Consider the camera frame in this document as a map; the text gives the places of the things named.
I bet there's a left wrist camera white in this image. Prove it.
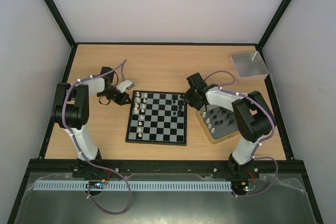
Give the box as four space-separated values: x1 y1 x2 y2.
117 80 134 93

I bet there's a black white chess board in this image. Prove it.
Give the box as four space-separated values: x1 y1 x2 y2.
125 90 187 146

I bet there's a black aluminium frame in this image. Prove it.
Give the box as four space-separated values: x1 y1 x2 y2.
6 0 325 224

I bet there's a black mounting rail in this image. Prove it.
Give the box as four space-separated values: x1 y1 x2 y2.
70 160 259 179

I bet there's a metal sheet front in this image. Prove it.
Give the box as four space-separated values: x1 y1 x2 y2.
15 173 316 223

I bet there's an empty metal tin box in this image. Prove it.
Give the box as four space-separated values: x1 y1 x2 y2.
229 51 269 82

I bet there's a metal tin tray with pieces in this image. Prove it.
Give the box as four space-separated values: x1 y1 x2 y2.
196 105 239 144

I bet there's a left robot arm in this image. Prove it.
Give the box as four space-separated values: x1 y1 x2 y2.
51 67 134 162

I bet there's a grey slotted cable duct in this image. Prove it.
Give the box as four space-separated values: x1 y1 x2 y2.
33 180 232 192

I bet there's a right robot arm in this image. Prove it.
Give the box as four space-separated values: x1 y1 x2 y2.
183 72 276 178

